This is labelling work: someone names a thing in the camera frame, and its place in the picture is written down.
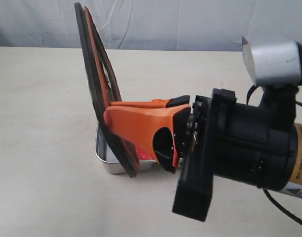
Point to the steel lunch box lid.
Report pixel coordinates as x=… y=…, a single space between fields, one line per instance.
x=103 y=86

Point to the red sausage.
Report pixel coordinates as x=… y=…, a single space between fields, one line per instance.
x=142 y=155

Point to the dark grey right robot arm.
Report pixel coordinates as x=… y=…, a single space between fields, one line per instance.
x=299 y=160

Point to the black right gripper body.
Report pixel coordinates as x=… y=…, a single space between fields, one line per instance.
x=255 y=145

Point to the steel two-compartment lunch box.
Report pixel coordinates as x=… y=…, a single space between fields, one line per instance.
x=112 y=165

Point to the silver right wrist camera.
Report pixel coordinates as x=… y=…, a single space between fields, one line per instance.
x=272 y=61

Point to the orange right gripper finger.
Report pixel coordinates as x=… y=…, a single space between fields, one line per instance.
x=160 y=132
x=155 y=103

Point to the white backdrop cloth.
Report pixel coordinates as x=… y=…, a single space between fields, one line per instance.
x=150 y=24

